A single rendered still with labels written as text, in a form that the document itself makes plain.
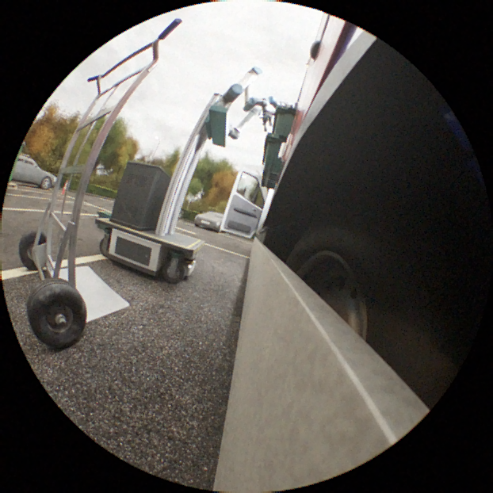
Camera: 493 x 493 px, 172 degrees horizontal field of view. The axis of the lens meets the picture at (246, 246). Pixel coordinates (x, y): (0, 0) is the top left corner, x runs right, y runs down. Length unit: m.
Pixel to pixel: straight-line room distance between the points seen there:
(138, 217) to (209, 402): 1.23
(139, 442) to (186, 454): 0.12
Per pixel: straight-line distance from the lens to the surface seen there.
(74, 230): 0.65
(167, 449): 0.54
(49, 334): 0.68
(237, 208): 4.20
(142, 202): 1.35
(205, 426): 0.58
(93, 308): 0.92
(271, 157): 1.00
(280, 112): 1.22
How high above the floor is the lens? 0.54
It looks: 4 degrees down
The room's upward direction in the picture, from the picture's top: 17 degrees clockwise
